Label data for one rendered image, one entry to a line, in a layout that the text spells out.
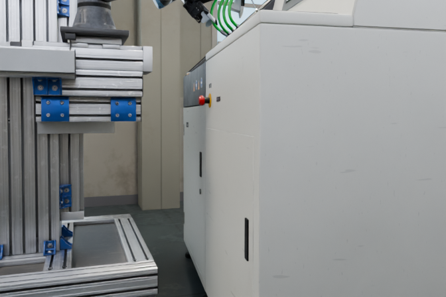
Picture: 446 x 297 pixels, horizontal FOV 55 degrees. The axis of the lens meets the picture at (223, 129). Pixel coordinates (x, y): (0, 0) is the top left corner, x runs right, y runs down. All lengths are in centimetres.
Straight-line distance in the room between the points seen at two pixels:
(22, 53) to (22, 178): 54
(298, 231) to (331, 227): 8
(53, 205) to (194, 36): 241
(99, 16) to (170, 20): 197
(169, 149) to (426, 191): 256
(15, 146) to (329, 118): 118
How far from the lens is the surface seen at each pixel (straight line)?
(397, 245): 114
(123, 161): 369
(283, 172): 97
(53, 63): 144
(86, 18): 159
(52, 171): 176
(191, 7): 223
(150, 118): 342
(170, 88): 345
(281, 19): 99
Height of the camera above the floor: 75
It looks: 2 degrees down
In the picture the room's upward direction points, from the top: straight up
